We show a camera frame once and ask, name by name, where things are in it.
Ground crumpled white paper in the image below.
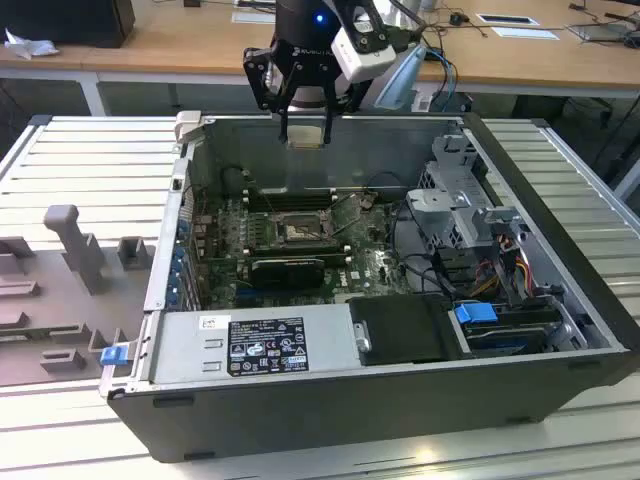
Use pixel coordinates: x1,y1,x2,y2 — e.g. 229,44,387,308
3,27,59,61

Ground green motherboard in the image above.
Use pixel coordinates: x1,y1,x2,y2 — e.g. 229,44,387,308
192,192,401,311

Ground black plastic shroud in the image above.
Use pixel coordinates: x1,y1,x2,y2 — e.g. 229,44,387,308
347,294,464,366

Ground grey parts rack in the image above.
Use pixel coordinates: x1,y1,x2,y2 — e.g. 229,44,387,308
0,203,156,389

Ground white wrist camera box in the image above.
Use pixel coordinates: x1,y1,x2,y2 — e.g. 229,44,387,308
333,0,397,82

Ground open black PC case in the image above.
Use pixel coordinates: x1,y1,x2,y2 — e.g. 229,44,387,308
98,110,632,464

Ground black RAM slot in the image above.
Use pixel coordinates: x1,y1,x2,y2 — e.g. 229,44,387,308
244,197,337,206
247,242,346,250
248,247,348,255
243,187,337,195
248,251,349,259
245,203,337,212
243,192,337,200

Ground silver metal drive cage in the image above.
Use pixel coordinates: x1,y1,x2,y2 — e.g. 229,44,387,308
404,132,531,251

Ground dark hard disk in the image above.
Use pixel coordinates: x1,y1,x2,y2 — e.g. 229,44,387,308
467,324,546,354

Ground white desk cable hatch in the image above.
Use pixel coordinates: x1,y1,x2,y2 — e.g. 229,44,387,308
474,13,539,25
232,10,276,24

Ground yellow red wire bundle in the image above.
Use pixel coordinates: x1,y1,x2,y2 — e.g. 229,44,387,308
474,239,531,296

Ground white flat sheet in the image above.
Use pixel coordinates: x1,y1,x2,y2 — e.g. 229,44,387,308
492,25,561,41

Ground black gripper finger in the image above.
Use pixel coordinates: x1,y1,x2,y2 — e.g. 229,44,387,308
242,46,301,146
321,74,375,147

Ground wooden desk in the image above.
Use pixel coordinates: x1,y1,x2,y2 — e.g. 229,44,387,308
0,0,640,116

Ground light blue cable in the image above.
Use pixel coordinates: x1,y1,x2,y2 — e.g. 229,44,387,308
423,45,460,99

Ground silver power supply with label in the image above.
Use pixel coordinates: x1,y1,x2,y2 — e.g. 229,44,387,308
147,302,361,386

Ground metal CPU socket cover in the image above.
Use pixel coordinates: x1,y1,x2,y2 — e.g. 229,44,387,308
329,191,366,234

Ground black computer tower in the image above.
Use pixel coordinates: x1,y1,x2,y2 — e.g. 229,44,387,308
0,0,136,49

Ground blue disk carrier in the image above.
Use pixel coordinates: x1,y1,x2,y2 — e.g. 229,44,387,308
452,301,561,357

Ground CPU socket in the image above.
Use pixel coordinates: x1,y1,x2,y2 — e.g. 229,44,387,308
268,209,335,249

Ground pale blue teach pendant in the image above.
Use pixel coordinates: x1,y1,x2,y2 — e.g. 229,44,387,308
374,47,429,109

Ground black camera cable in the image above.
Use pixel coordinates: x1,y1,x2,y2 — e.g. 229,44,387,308
387,0,431,51

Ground black cylinder component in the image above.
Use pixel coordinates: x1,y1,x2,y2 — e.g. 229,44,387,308
221,167,247,195

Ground silver CPU chip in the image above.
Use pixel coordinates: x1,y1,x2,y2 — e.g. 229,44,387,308
288,127,325,150

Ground black graphics card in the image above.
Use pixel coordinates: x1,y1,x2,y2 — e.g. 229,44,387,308
249,257,326,290

